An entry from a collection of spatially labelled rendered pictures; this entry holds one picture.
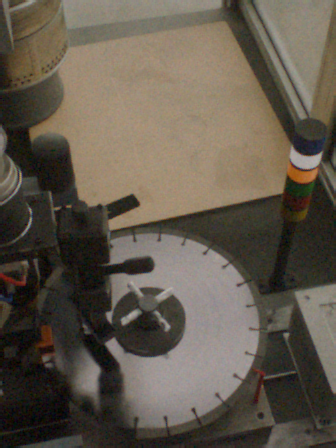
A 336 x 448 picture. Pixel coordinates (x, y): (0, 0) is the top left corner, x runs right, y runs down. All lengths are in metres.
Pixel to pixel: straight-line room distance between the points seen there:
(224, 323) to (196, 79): 0.81
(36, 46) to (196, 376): 0.76
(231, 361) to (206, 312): 0.09
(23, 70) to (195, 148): 0.40
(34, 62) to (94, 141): 0.23
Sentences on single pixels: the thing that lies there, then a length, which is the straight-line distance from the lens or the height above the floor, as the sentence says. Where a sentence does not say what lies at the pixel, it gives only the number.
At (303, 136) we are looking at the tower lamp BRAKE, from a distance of 0.98.
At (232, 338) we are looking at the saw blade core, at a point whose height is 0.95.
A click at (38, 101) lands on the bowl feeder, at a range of 1.55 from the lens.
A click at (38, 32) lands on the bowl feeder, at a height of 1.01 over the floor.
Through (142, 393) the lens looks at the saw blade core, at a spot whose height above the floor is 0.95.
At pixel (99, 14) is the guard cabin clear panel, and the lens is 1.91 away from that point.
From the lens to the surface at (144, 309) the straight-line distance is 0.97.
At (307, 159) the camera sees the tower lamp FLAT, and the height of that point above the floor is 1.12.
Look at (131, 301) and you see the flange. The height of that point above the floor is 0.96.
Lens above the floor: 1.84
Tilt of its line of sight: 53 degrees down
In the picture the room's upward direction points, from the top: 1 degrees counter-clockwise
